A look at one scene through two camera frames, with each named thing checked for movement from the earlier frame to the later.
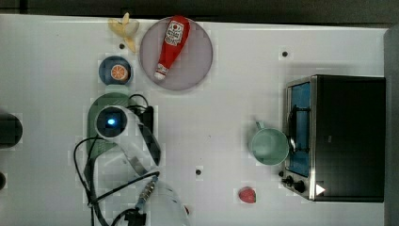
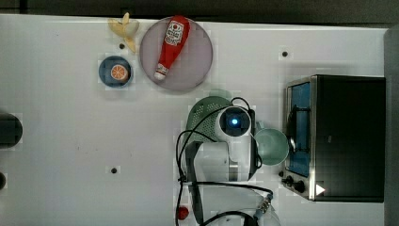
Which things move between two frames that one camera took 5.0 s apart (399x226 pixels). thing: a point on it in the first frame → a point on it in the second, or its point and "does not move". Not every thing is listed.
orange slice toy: x=119 y=72 does not move
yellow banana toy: x=125 y=29 does not move
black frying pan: x=10 y=131 does not move
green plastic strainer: x=98 y=146 → x=201 y=123
